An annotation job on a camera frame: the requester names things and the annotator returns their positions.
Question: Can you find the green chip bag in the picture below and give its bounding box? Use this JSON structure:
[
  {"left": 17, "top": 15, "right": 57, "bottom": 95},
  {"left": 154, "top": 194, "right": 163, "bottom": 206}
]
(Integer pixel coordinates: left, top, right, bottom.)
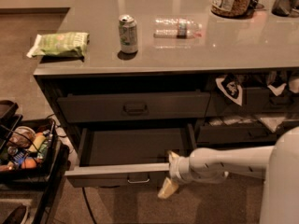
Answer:
[{"left": 26, "top": 32, "right": 89, "bottom": 58}]

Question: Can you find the white snack bag in drawer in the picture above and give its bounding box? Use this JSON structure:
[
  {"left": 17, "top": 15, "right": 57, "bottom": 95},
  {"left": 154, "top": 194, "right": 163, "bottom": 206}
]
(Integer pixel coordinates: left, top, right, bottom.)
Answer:
[{"left": 266, "top": 72, "right": 287, "bottom": 96}]

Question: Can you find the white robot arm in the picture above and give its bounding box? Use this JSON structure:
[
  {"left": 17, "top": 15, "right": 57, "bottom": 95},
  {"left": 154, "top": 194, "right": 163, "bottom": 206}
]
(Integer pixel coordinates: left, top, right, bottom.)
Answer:
[{"left": 158, "top": 127, "right": 299, "bottom": 224}]

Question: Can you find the clear plastic water bottle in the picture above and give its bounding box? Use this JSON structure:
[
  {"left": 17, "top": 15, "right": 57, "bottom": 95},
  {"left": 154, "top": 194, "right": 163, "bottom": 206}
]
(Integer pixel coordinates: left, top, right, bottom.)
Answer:
[{"left": 153, "top": 18, "right": 202, "bottom": 39}]

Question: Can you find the grey drawer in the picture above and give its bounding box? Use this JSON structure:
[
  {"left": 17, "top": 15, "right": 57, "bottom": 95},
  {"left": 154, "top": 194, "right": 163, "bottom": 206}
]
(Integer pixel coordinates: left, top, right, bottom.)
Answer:
[
  {"left": 206, "top": 87, "right": 299, "bottom": 117},
  {"left": 57, "top": 91, "right": 210, "bottom": 123},
  {"left": 196, "top": 115, "right": 299, "bottom": 146},
  {"left": 65, "top": 124, "right": 196, "bottom": 188}
]

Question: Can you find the black bin with groceries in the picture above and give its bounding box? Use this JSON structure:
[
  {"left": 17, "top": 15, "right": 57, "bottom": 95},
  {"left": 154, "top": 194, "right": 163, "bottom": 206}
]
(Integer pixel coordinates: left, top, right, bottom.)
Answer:
[{"left": 0, "top": 119, "right": 69, "bottom": 184}]

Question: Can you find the black shoe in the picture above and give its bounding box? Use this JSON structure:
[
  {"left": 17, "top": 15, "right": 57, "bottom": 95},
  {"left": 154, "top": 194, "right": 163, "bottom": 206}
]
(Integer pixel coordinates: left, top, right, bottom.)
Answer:
[{"left": 2, "top": 205, "right": 28, "bottom": 224}]

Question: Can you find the grey drawer cabinet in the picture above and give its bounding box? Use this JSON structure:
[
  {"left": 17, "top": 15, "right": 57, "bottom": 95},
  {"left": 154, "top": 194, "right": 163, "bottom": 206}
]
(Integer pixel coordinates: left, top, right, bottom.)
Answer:
[{"left": 33, "top": 0, "right": 299, "bottom": 173}]

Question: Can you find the black floor cable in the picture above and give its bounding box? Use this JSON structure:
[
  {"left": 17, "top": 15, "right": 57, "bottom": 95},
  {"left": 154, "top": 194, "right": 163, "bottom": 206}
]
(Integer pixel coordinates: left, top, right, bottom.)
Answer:
[{"left": 81, "top": 187, "right": 98, "bottom": 224}]

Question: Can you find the black white snack bag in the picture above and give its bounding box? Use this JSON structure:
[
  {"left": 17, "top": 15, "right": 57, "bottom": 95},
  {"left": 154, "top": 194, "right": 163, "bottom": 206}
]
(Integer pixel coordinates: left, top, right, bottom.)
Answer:
[{"left": 216, "top": 74, "right": 243, "bottom": 105}]

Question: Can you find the green white soda can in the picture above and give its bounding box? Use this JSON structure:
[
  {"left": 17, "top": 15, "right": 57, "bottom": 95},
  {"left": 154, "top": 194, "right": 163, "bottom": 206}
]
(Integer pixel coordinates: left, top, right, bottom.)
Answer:
[{"left": 119, "top": 14, "right": 138, "bottom": 54}]

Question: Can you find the dark glass pitcher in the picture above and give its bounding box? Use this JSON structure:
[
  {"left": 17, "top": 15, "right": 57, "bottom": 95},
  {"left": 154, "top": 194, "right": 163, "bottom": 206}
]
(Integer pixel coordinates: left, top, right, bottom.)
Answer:
[{"left": 272, "top": 0, "right": 299, "bottom": 18}]

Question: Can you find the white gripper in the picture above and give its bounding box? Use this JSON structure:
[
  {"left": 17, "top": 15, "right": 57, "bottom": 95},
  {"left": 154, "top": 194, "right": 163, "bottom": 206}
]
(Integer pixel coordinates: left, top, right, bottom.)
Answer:
[{"left": 158, "top": 150, "right": 191, "bottom": 199}]

